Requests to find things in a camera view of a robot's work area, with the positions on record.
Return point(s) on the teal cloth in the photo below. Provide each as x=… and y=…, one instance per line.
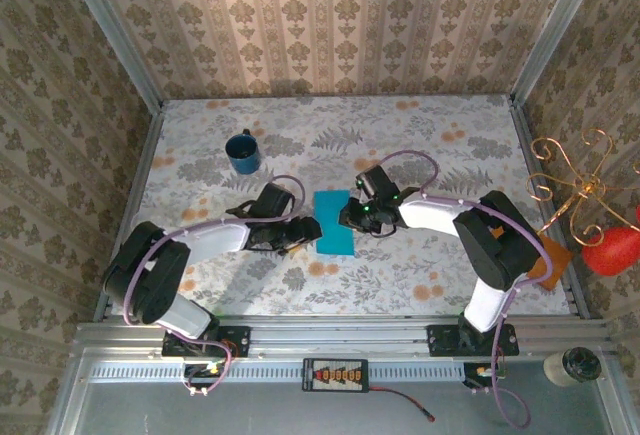
x=334, y=240

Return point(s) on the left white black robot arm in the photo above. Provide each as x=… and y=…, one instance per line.
x=150, y=280

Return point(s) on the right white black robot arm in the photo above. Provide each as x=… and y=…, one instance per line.
x=500, y=245

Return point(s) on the dark blue mug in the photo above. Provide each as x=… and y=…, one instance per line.
x=243, y=160

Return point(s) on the black power distribution board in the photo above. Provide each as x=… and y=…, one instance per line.
x=335, y=375

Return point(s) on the black controller board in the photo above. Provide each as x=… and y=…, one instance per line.
x=200, y=370
x=475, y=372

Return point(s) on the brown wooden board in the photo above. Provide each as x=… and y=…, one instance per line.
x=557, y=257

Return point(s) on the red heart ornament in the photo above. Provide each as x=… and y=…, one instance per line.
x=610, y=250

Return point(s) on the aluminium cross rail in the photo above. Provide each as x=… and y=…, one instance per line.
x=340, y=335

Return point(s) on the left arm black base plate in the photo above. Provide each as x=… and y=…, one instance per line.
x=235, y=340

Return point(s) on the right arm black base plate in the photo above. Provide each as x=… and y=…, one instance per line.
x=440, y=342

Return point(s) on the aluminium side rail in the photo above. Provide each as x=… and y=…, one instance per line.
x=139, y=180
x=523, y=125

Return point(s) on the aluminium corner post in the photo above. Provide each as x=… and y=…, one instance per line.
x=552, y=30
x=116, y=30

